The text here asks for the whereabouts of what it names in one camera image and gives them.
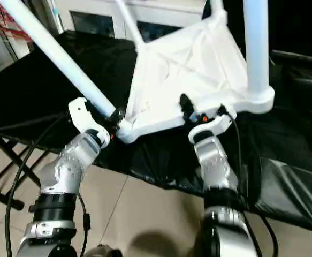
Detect white plastic table top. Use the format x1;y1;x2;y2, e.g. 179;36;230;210
117;14;276;145

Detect black glossy mat cloth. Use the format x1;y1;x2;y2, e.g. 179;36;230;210
0;29;312;233

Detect white glass door cabinet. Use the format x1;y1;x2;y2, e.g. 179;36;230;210
44;0;212;45

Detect grey rounded object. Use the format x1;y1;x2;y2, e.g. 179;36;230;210
87;245;121;257

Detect grey curtain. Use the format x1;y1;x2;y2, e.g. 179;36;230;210
29;0;60;35

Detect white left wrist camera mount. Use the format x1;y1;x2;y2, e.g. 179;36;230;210
67;97;111;148

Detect black folding table frame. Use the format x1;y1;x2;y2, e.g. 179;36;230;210
0;115;65;212

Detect red wire hangers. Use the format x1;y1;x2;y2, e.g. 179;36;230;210
0;5;33;43

